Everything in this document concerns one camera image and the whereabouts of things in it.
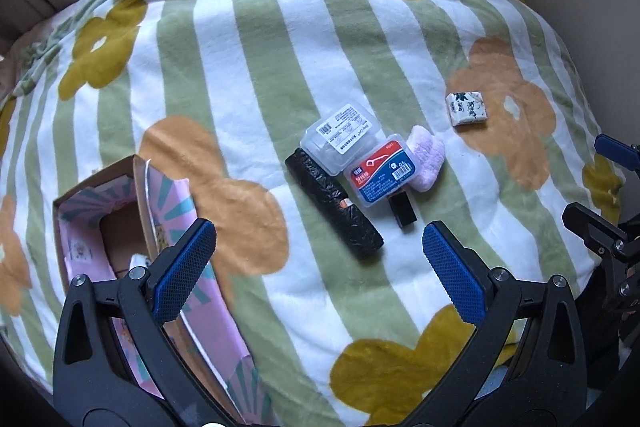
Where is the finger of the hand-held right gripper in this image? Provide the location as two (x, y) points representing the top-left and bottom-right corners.
(594, 133), (640, 171)
(561, 202), (640, 260)

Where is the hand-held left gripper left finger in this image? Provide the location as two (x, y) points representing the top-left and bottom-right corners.
(52, 219), (236, 427)

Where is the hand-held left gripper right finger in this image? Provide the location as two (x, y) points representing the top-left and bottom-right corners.
(400, 221), (589, 427)

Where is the cardboard box with pink lining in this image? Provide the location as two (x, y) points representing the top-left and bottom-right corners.
(52, 154), (273, 427)

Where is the pink fluffy scrunchie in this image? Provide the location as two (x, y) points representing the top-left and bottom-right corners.
(405, 125), (447, 192)

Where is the floss box red blue label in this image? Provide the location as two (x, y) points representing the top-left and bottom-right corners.
(342, 134), (418, 210)

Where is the black trash bag roll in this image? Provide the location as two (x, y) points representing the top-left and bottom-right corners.
(284, 148), (385, 264)

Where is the white tissue packet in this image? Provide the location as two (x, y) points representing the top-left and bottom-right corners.
(445, 90), (490, 128)

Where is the clear plastic box white label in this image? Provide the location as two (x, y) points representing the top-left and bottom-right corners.
(300, 103), (385, 175)

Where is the striped floral blanket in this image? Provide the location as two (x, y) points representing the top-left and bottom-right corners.
(0, 0), (626, 427)

